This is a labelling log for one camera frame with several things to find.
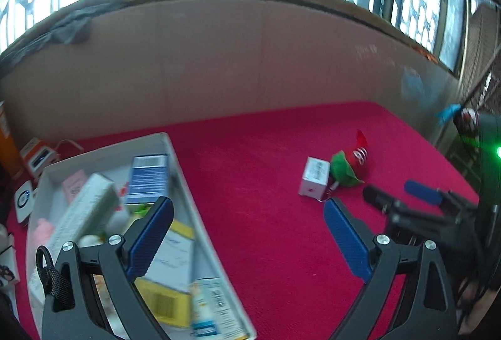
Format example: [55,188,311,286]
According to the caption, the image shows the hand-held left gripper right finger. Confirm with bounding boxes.
[323,197,458,340]

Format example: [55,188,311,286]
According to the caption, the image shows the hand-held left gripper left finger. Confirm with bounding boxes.
[39,196,175,340]

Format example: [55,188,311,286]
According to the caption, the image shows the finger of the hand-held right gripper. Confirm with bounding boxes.
[404,179,476,213]
[363,185,410,217]

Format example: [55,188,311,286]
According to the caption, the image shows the yellow white medicine box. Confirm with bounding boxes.
[133,220,195,327]

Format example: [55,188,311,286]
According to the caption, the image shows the green red plush toy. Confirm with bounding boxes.
[329,129,370,188]

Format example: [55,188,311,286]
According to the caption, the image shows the white cardboard tray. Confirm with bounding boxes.
[25,132,258,340]

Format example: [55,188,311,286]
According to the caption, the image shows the blue medicine box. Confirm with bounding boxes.
[125,154,171,204]

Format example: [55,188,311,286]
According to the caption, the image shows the small white box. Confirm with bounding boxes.
[298,157,331,201]

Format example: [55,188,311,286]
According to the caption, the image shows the pale long box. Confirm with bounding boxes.
[47,173,120,258]

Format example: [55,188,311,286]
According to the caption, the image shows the white blue box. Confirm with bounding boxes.
[189,277,231,337]

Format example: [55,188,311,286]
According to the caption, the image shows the pink box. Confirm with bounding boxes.
[62,170,89,203]

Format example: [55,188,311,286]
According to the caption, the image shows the pink plush toy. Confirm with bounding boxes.
[32,218,55,247]

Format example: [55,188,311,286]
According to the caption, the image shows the person's right hand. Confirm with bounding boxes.
[458,281,498,337]

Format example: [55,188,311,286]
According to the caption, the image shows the red white patterned cushion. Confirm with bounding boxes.
[454,108,480,135]

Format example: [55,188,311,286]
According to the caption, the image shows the blue cloth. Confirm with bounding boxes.
[437,103,462,125]

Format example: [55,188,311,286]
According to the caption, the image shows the magenta towel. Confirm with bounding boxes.
[6,100,482,340]

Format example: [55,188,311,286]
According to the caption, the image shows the white round device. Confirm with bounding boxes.
[13,179,36,224]

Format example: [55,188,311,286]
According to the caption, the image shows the orange cloth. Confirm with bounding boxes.
[411,44,439,64]

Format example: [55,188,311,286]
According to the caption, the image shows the orange white charger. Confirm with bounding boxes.
[19,137,60,179]

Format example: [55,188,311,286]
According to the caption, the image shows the white printed bag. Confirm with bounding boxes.
[0,232,20,286]

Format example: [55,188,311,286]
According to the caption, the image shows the dark wicker hanging chair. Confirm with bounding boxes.
[458,3,501,117]

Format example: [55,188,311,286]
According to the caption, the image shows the grey tape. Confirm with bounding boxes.
[0,1,130,66]

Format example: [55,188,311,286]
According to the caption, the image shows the black mesh strap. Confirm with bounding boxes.
[35,246,76,311]

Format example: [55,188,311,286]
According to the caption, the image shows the white cable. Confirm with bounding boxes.
[55,139,85,154]

